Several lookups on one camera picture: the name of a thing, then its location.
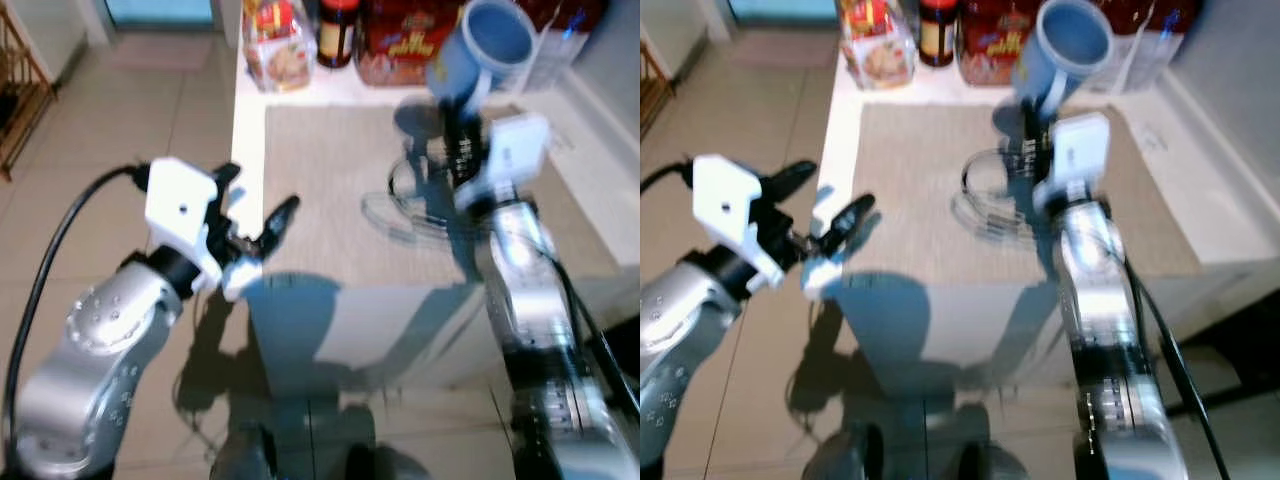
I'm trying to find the clear glass bowl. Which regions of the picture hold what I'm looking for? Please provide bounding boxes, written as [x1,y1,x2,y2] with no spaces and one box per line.
[950,148,1053,243]
[360,150,481,247]

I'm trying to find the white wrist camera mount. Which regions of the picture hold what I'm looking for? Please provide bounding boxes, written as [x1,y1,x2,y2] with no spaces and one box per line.
[455,112,554,213]
[143,157,263,302]
[691,154,853,299]
[1033,111,1114,211]

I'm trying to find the robot leg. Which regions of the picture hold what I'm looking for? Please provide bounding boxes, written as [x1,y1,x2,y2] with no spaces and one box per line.
[943,440,1013,480]
[343,440,433,480]
[800,420,887,480]
[208,422,283,480]

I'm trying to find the white table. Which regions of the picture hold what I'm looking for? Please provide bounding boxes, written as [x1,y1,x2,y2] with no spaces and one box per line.
[815,40,1280,401]
[231,40,641,401]

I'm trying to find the clear bag of bread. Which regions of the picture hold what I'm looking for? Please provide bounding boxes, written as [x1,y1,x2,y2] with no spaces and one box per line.
[842,0,917,91]
[243,0,317,94]

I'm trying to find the dark low furniture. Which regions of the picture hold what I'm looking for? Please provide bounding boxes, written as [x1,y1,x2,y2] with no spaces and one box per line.
[1150,305,1280,426]

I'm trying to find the dark jar with yellow label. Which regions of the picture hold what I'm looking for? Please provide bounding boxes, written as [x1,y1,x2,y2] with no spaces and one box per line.
[317,0,360,70]
[918,0,959,69]

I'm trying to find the blue glass door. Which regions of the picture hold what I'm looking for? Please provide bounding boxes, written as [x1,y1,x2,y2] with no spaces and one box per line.
[104,0,217,28]
[728,0,839,25]

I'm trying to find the robot left leg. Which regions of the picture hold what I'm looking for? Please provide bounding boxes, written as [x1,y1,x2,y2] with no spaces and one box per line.
[208,422,283,480]
[800,420,887,480]

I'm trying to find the clear white plastic package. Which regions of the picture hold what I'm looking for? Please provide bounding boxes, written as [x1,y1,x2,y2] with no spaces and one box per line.
[1105,0,1191,95]
[520,0,607,93]

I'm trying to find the beige woven placemat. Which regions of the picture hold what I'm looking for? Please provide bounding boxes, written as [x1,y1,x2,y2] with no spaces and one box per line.
[850,102,1204,281]
[262,102,623,283]

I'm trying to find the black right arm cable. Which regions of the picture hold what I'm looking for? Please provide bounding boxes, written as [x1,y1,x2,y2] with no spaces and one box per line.
[1118,250,1233,480]
[545,235,641,421]

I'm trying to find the red snack bag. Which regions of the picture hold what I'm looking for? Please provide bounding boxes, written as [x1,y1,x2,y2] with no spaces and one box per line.
[357,0,463,88]
[957,0,1046,87]

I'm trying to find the pink door mat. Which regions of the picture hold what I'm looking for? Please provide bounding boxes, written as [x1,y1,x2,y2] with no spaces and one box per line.
[108,34,217,73]
[716,30,839,71]

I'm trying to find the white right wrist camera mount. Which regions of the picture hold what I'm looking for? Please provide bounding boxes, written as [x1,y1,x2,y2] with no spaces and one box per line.
[1033,111,1114,211]
[455,112,554,213]

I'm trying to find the robot right leg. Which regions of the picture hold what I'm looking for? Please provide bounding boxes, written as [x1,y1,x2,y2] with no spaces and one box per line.
[343,440,433,480]
[943,440,1013,480]

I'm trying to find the blue ceramic mug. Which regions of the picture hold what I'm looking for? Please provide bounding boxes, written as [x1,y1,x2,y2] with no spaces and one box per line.
[427,0,540,113]
[1012,0,1114,111]

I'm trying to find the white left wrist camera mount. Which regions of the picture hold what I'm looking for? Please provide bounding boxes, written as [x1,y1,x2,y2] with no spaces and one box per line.
[143,157,263,302]
[691,154,853,299]

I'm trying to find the brown wooden chair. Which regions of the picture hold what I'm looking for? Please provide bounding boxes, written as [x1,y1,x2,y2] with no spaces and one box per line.
[0,8,57,183]
[640,38,675,139]

